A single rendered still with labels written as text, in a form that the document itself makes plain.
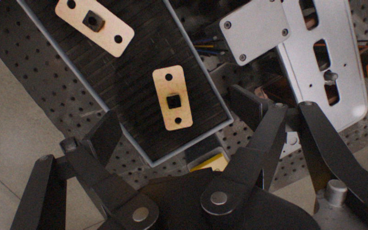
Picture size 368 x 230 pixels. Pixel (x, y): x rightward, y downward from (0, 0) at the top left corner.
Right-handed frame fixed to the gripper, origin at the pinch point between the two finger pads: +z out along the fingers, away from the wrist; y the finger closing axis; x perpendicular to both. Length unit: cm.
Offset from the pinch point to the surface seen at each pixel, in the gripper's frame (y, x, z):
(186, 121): 1.1, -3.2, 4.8
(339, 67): 39.3, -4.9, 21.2
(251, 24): 13.4, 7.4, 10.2
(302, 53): 29.8, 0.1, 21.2
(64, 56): -11.4, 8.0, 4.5
